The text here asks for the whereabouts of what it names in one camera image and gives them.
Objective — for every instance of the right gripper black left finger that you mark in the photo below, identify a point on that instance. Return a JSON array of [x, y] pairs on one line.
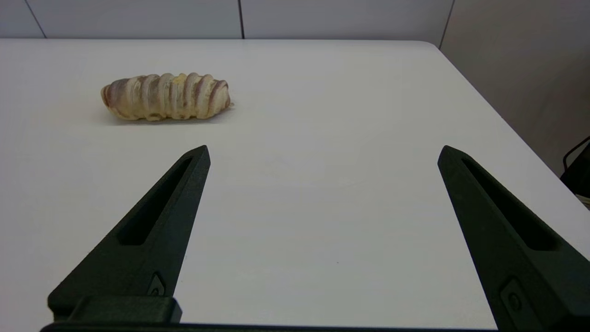
[[138, 258]]

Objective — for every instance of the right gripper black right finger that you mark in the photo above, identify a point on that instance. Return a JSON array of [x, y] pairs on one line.
[[521, 267]]

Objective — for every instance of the dark background object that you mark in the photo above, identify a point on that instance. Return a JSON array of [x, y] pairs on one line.
[[578, 175]]

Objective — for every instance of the long striped bread roll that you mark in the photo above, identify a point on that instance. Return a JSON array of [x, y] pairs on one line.
[[166, 97]]

